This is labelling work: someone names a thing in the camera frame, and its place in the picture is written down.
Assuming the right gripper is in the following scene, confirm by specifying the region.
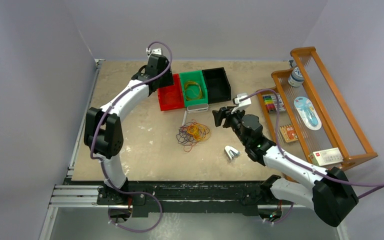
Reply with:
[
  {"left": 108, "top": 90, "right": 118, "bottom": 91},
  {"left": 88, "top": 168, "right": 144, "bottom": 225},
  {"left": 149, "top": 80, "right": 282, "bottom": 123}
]
[{"left": 212, "top": 105, "right": 250, "bottom": 147}]

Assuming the yellow cable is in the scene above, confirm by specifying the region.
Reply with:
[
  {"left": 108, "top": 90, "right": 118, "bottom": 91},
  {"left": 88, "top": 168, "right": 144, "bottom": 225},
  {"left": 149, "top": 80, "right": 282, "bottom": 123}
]
[
  {"left": 186, "top": 122, "right": 212, "bottom": 143},
  {"left": 183, "top": 81, "right": 204, "bottom": 102}
]

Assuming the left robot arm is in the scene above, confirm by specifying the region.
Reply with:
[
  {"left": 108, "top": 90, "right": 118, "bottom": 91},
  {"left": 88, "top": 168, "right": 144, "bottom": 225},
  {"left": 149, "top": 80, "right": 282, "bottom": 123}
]
[{"left": 83, "top": 53, "right": 174, "bottom": 205}]

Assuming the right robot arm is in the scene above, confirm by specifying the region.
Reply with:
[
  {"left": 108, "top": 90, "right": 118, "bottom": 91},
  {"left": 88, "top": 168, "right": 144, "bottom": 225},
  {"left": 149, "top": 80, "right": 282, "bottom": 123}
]
[{"left": 212, "top": 106, "right": 359, "bottom": 227}]

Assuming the black plastic bin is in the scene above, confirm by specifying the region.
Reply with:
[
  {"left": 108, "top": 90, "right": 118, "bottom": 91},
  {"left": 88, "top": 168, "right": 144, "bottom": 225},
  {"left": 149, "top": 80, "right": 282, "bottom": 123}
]
[{"left": 202, "top": 67, "right": 232, "bottom": 104}]

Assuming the white grey stapler case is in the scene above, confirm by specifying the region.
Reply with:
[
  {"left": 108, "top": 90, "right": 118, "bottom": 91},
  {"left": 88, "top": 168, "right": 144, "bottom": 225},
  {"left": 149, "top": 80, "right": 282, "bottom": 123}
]
[{"left": 186, "top": 103, "right": 209, "bottom": 114}]

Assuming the red plastic bin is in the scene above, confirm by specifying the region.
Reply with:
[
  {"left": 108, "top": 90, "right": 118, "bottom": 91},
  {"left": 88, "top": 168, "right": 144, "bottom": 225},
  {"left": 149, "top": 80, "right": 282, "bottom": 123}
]
[{"left": 157, "top": 73, "right": 185, "bottom": 111}]

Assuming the box of coloured markers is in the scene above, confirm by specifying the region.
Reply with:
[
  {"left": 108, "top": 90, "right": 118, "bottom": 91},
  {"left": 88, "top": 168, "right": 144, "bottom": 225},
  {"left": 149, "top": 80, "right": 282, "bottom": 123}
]
[{"left": 262, "top": 93, "right": 286, "bottom": 113}]

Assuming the green plastic bin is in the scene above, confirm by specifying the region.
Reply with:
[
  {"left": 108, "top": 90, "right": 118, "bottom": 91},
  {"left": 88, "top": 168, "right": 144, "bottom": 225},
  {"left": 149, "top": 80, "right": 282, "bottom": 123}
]
[{"left": 179, "top": 70, "right": 208, "bottom": 107}]

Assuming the white marker orange cap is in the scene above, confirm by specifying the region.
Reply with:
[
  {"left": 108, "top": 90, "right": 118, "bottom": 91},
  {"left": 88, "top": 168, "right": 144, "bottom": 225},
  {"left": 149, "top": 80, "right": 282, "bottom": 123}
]
[{"left": 181, "top": 110, "right": 188, "bottom": 127}]

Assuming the orange small card pack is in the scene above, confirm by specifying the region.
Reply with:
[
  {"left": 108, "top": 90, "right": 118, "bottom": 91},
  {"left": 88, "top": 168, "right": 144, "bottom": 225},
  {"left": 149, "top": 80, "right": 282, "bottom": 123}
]
[{"left": 279, "top": 124, "right": 299, "bottom": 143}]

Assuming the blue white blister pack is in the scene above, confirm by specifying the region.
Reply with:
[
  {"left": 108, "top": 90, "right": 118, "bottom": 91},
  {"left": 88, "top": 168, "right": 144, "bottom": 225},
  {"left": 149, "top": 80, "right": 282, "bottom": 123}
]
[{"left": 293, "top": 96, "right": 322, "bottom": 131}]

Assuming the wooden shelf rack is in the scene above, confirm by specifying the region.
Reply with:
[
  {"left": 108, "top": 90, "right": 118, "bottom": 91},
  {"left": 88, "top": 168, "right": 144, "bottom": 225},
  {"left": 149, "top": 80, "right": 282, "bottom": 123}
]
[{"left": 257, "top": 46, "right": 378, "bottom": 171}]

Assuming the white round jar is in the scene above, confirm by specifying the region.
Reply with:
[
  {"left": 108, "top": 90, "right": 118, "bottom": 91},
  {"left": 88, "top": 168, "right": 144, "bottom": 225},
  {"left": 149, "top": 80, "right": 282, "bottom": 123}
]
[{"left": 288, "top": 66, "right": 305, "bottom": 88}]

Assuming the white label box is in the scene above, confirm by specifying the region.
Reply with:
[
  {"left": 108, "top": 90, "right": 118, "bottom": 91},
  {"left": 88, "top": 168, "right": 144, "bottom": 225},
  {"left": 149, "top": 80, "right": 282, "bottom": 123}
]
[{"left": 309, "top": 147, "right": 344, "bottom": 167}]

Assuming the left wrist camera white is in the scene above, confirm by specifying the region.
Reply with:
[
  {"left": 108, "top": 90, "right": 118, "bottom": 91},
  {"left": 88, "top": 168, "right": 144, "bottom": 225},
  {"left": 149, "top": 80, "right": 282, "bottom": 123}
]
[{"left": 146, "top": 48, "right": 163, "bottom": 56}]

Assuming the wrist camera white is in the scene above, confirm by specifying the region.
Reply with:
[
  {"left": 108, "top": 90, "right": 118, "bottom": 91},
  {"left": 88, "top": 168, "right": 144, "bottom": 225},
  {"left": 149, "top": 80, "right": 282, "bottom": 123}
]
[
  {"left": 146, "top": 48, "right": 163, "bottom": 56},
  {"left": 231, "top": 92, "right": 252, "bottom": 114}
]

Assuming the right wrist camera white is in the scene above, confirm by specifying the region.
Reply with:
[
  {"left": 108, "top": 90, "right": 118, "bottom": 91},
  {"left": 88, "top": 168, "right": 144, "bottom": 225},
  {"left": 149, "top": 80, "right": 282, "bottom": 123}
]
[{"left": 231, "top": 92, "right": 252, "bottom": 114}]

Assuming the coiled yellow cable in bin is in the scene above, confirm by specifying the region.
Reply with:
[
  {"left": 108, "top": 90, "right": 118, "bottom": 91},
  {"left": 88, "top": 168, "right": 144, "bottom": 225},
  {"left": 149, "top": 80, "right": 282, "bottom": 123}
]
[{"left": 183, "top": 81, "right": 204, "bottom": 102}]

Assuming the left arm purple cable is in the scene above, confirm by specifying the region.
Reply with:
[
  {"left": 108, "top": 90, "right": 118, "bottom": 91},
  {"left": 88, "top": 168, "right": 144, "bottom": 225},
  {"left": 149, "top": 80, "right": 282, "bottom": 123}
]
[{"left": 89, "top": 41, "right": 174, "bottom": 234}]

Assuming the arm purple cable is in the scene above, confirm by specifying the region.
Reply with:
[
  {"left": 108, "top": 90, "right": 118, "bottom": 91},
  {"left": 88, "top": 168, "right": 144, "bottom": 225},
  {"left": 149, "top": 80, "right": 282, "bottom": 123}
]
[
  {"left": 244, "top": 88, "right": 384, "bottom": 226},
  {"left": 89, "top": 41, "right": 174, "bottom": 234}
]

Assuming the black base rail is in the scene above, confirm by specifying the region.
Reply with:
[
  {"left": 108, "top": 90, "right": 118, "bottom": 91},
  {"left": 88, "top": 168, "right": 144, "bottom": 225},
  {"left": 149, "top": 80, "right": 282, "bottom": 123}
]
[{"left": 97, "top": 175, "right": 280, "bottom": 218}]

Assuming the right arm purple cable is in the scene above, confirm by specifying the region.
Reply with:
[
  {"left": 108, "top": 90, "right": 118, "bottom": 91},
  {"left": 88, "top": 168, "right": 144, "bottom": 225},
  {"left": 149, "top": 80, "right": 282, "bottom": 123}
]
[{"left": 244, "top": 88, "right": 384, "bottom": 226}]

